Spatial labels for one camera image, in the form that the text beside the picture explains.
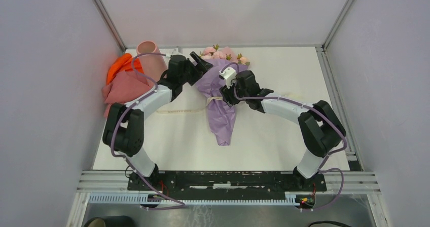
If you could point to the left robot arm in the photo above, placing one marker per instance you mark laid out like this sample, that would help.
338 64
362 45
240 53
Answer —
124 128

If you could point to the black round object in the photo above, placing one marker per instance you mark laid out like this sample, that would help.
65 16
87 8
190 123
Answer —
111 221

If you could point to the pink cylindrical vase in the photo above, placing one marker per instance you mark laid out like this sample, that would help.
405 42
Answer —
153 65

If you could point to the pink cloth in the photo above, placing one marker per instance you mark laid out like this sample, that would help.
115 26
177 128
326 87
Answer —
125 87

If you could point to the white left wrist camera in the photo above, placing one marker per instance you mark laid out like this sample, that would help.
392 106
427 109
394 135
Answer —
174 51

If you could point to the cream printed ribbon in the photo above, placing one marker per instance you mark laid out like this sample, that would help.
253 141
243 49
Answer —
181 110

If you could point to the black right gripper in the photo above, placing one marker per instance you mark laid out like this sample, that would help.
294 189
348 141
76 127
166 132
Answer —
226 92

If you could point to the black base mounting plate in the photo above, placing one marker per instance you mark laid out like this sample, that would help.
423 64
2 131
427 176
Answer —
227 185

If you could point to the orange cloth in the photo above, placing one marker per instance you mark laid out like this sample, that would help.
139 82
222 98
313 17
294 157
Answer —
121 64

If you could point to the purple paper flower bouquet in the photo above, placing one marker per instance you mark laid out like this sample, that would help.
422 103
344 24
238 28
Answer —
221 118

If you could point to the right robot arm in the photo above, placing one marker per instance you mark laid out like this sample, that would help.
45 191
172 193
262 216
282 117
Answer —
321 129

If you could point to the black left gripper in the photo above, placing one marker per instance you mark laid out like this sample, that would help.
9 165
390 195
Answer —
200 69

